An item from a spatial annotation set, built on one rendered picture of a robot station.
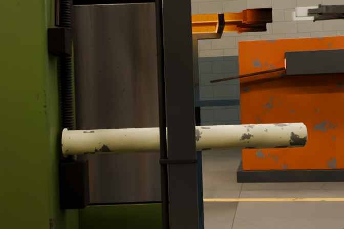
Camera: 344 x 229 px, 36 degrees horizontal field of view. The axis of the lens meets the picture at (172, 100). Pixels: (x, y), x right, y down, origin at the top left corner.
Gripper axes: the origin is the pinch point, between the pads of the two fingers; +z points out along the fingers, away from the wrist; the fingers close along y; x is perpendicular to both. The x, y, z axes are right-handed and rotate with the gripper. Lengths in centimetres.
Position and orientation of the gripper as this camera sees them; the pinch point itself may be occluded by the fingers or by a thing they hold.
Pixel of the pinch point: (302, 14)
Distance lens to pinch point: 174.1
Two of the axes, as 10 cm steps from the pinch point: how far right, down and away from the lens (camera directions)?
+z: -10.0, 0.4, 0.8
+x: -0.3, -10.0, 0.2
